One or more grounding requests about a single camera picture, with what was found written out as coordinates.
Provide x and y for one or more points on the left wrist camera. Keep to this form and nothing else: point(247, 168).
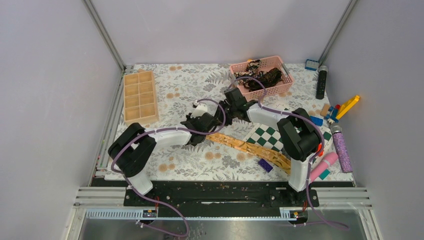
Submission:
point(199, 110)

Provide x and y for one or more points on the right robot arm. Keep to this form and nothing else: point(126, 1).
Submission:
point(302, 140)

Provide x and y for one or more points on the blue white lego brick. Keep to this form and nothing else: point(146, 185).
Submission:
point(311, 65)

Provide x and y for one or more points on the teal small block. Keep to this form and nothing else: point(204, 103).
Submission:
point(324, 174)

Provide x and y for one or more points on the red lego brick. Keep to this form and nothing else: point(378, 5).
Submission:
point(320, 150)

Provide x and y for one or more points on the floral table cloth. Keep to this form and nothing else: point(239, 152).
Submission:
point(179, 85)

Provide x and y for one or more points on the purple glitter tube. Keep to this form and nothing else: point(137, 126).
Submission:
point(341, 148)

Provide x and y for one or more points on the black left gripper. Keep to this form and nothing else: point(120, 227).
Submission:
point(188, 119)

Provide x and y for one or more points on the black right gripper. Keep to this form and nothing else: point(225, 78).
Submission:
point(222, 105)

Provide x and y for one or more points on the colourful lego brick pile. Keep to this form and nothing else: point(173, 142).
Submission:
point(328, 114)

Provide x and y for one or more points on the black floral tie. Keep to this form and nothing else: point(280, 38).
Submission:
point(266, 78)

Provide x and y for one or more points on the green white chessboard mat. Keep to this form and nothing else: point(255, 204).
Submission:
point(270, 138)

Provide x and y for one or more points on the pink plastic basket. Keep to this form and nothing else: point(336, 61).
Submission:
point(267, 64)

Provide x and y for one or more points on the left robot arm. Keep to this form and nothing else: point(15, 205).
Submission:
point(132, 150)

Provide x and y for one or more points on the purple lego brick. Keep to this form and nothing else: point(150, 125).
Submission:
point(265, 165)

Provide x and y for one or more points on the yellow triangle toy block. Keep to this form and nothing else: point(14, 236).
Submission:
point(344, 108)

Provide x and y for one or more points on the yellow patterned tie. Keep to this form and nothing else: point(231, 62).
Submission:
point(272, 156)

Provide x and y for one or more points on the pink marker pen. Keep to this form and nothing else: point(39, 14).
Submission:
point(327, 161)

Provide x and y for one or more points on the wooden compartment tray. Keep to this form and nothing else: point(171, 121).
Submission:
point(140, 103)

